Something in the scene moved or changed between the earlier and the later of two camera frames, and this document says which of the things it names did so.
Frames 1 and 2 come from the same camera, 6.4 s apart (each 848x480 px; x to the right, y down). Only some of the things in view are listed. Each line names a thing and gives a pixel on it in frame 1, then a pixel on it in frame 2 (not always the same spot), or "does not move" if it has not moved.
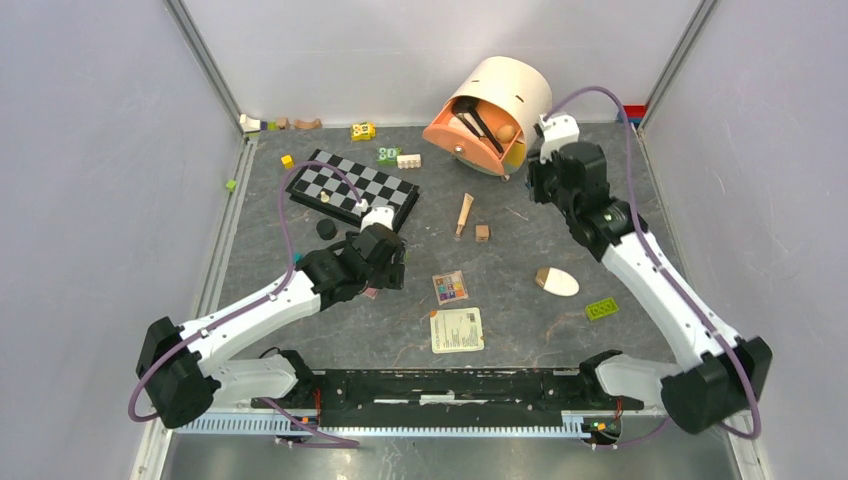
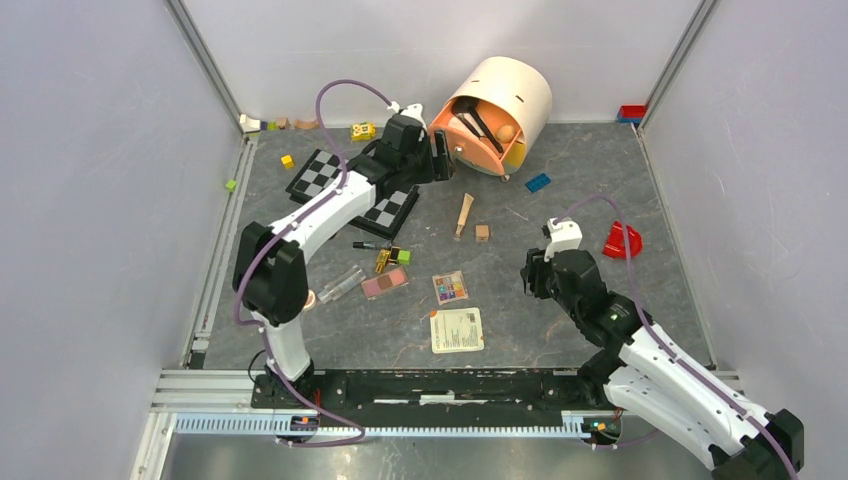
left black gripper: [392, 275] -> [441, 166]
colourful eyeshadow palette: [450, 287] does not move
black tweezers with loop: [468, 123] does not move
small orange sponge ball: [506, 133] does not move
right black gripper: [536, 172] -> [532, 273]
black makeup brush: [469, 104] does not move
